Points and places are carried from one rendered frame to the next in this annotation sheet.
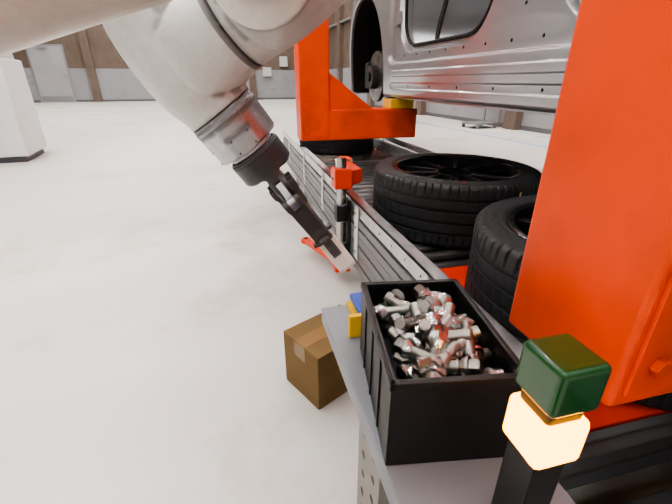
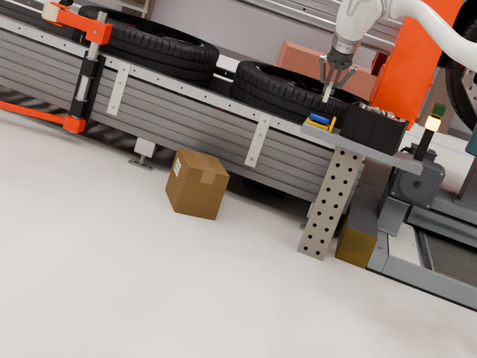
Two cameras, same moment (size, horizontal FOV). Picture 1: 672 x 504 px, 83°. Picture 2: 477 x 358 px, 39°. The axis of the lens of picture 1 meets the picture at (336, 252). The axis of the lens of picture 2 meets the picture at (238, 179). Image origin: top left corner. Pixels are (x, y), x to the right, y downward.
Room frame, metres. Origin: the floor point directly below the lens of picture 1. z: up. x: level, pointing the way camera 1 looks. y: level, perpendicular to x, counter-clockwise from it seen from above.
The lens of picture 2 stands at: (-0.08, 2.25, 0.83)
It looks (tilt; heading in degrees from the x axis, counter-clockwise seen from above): 16 degrees down; 290
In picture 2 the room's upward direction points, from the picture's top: 19 degrees clockwise
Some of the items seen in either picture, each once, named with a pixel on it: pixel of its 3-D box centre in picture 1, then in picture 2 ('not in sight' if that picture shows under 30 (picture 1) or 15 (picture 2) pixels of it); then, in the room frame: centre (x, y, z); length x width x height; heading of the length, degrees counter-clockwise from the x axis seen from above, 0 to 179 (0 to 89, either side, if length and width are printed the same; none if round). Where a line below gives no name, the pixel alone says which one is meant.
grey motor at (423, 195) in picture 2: not in sight; (408, 187); (0.25, -0.65, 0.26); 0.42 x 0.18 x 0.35; 104
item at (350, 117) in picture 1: (369, 106); not in sight; (2.33, -0.20, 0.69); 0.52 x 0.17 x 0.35; 104
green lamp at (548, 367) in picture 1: (559, 374); (438, 109); (0.20, -0.16, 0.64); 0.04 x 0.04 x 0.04; 14
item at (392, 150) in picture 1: (338, 159); not in sight; (3.39, -0.02, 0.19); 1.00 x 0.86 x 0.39; 14
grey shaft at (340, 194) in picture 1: (341, 217); (88, 73); (1.51, -0.02, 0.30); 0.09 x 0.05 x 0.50; 14
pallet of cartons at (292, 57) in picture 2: not in sight; (325, 76); (1.91, -4.61, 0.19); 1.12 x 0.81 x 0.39; 18
